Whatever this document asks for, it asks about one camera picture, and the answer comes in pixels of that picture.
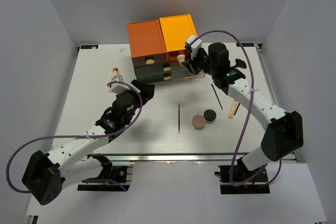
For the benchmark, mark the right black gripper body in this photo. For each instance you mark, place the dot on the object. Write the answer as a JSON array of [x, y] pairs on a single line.
[[202, 64]]

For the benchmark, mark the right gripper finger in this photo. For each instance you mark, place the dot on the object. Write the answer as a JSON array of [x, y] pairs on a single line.
[[190, 65], [190, 52]]

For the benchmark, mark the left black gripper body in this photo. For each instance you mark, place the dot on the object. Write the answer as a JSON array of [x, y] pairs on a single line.
[[136, 104]]

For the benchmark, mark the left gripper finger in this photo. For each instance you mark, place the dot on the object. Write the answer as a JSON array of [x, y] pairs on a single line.
[[138, 84], [147, 92]]

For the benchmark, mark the clear yellow box drawer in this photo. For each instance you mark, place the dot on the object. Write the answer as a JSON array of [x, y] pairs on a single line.
[[179, 72]]

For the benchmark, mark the beige makeup sponge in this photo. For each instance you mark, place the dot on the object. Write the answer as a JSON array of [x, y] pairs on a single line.
[[181, 59]]

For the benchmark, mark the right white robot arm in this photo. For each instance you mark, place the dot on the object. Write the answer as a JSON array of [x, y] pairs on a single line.
[[283, 130]]

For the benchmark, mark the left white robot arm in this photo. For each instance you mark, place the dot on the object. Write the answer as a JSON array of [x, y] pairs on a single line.
[[47, 174]]

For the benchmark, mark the dark teal drawer cabinet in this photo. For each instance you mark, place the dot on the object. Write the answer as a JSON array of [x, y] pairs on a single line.
[[153, 73]]

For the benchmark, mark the yellow drawer box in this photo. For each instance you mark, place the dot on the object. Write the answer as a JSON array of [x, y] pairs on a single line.
[[176, 30]]

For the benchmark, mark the black fan brush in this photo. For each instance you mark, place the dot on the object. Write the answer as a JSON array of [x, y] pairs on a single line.
[[240, 64]]

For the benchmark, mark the left beige concealer tube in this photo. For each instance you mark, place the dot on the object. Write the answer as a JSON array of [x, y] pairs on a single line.
[[115, 75]]

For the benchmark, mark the beige concealer tube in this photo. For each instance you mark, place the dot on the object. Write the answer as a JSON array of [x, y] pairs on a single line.
[[115, 75], [233, 109]]

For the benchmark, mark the middle thin black brush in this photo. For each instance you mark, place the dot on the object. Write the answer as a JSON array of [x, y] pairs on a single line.
[[179, 119]]

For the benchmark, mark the dark orange drawer box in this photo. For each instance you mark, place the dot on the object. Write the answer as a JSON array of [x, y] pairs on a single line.
[[146, 43]]

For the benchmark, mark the right beige concealer tube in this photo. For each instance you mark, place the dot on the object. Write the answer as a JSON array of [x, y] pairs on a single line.
[[233, 109]]

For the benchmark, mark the black lid round jar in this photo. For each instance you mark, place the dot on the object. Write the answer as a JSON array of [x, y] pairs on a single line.
[[210, 116]]

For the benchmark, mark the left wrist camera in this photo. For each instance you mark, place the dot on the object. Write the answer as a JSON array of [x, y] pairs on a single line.
[[117, 86]]

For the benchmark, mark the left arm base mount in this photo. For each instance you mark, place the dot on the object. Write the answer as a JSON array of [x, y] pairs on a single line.
[[112, 178]]

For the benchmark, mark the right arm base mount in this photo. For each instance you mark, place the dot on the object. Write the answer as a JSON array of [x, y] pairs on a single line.
[[253, 186]]

